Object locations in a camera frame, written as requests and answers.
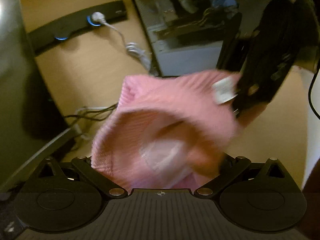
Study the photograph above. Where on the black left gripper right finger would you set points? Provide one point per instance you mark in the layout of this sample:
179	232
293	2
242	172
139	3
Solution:
230	169

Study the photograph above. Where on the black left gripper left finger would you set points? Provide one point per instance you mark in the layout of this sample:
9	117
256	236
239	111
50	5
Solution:
103	184

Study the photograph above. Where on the pink knitted garment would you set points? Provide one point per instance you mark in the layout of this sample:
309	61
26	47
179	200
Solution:
165	133

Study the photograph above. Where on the black computer monitor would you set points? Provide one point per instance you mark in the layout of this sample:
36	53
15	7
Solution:
32	127

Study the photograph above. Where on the computer case with glass panel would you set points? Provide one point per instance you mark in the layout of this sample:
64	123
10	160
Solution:
187	36

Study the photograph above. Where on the black power strip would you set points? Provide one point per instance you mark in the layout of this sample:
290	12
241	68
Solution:
74	24

